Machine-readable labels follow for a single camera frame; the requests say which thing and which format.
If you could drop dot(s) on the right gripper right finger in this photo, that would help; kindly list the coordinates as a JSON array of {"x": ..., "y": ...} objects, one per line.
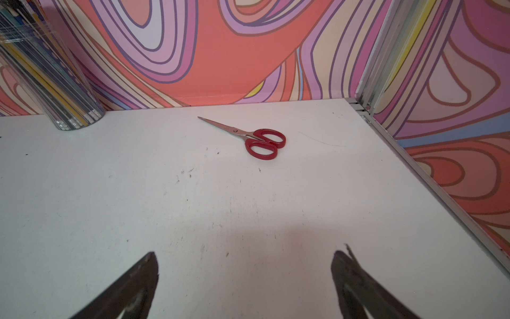
[{"x": 359, "y": 294}]

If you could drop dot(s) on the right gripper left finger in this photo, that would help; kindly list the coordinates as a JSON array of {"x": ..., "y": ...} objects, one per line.
[{"x": 130, "y": 296}]

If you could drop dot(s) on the pencil cup with pencils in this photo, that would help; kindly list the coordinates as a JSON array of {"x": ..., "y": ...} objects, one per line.
[{"x": 39, "y": 75}]

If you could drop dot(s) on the red handled scissors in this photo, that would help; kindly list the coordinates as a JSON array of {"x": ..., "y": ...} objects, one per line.
[{"x": 262, "y": 144}]

